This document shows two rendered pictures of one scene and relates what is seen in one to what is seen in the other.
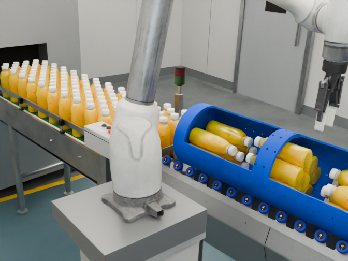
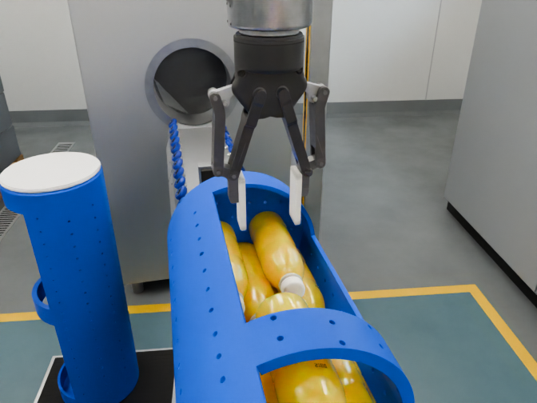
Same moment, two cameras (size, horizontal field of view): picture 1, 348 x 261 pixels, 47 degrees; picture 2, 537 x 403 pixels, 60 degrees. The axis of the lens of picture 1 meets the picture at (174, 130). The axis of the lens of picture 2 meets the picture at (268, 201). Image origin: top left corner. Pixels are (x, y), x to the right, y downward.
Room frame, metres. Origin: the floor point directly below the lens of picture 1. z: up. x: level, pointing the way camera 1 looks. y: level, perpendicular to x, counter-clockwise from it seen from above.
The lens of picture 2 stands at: (1.69, -0.22, 1.59)
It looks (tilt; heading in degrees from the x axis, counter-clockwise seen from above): 28 degrees down; 213
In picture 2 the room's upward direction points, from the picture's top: straight up
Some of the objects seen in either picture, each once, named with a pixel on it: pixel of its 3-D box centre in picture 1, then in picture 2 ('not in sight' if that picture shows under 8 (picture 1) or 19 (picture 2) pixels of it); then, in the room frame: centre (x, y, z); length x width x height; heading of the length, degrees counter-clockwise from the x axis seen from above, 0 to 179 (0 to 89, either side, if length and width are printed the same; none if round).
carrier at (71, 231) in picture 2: not in sight; (79, 289); (0.98, -1.45, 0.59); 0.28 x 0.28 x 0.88
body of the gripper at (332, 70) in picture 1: (333, 74); (268, 74); (1.26, -0.50, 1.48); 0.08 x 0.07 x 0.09; 135
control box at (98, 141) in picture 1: (105, 139); not in sight; (1.64, 0.31, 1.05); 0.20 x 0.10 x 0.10; 46
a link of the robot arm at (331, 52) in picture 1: (337, 51); (268, 1); (1.26, -0.50, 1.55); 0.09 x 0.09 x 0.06
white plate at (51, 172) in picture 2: not in sight; (51, 170); (0.98, -1.45, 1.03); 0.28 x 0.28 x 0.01
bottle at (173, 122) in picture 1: (173, 135); not in sight; (1.84, 0.00, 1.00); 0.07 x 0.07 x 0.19
